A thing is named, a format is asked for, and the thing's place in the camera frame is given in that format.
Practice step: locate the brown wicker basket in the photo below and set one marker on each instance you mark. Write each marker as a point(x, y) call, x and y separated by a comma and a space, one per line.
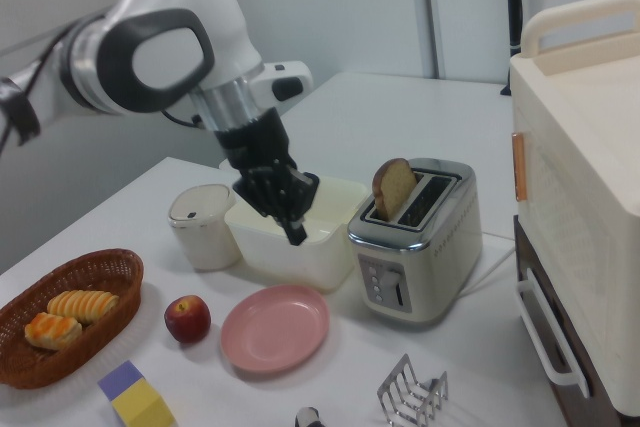
point(107, 277)

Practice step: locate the cream and chrome toaster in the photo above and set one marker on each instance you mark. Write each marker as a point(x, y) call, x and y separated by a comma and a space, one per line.
point(425, 267)

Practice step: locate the cream microwave oven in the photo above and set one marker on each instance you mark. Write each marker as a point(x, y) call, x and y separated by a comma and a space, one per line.
point(585, 172)

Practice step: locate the black stand pole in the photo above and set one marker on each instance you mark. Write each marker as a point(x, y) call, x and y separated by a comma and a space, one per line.
point(512, 7)

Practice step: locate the square glazed pastry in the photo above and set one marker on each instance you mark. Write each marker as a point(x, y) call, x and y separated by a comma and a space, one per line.
point(52, 331)

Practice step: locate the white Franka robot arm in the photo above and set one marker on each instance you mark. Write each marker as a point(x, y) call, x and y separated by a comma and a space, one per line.
point(175, 12)

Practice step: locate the red apple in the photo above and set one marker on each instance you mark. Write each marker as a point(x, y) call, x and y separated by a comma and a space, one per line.
point(187, 319)

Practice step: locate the ridged yellow bread roll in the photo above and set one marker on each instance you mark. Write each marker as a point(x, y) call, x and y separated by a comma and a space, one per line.
point(82, 303)

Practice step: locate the small cream lidded trash can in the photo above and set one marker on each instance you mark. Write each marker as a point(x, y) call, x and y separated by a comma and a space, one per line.
point(202, 237)

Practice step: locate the dark brown oven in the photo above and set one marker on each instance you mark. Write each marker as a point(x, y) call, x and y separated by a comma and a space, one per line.
point(590, 397)

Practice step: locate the white rectangular plastic bin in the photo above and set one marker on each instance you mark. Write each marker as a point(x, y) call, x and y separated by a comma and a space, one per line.
point(315, 262)

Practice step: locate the white toaster lever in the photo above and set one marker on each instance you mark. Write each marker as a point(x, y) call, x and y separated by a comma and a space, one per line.
point(393, 279)

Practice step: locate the metal toast rack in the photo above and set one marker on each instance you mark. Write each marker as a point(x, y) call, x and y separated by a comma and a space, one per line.
point(412, 397)

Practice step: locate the yellow block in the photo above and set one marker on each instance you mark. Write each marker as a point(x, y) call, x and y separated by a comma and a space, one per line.
point(142, 404)

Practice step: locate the pink plate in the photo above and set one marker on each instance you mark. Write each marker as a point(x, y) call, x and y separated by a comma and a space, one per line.
point(275, 329)

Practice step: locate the brown bread slice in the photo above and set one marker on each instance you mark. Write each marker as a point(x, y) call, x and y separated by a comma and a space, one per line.
point(395, 189)

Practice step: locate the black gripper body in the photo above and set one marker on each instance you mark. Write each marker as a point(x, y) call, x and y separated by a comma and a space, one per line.
point(257, 147)

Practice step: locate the black and white figurine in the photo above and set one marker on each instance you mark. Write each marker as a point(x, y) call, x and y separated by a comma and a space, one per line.
point(308, 417)

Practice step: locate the purple block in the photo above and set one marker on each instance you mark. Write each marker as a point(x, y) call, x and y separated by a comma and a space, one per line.
point(120, 378)

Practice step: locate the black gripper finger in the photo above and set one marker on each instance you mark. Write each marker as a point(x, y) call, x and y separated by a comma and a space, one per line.
point(300, 204)
point(286, 219)

